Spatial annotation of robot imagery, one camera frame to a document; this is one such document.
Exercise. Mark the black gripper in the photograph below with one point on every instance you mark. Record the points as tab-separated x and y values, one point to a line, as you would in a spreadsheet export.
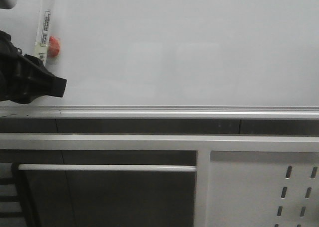
32	79

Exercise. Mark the white whiteboard marker pen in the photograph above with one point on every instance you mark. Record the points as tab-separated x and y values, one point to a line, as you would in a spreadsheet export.
43	30

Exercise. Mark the red round magnet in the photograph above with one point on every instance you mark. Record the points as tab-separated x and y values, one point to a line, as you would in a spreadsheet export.
54	47

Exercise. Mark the white horizontal metal bar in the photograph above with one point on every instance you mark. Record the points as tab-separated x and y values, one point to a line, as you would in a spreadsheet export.
75	167

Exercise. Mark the white perforated metal panel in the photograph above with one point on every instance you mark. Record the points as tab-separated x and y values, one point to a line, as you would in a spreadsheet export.
263	189

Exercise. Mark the white whiteboard with aluminium frame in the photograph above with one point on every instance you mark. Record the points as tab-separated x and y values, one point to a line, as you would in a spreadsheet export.
183	58

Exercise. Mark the white metal stand frame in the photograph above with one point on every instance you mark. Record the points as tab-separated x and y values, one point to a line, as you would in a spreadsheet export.
203	144

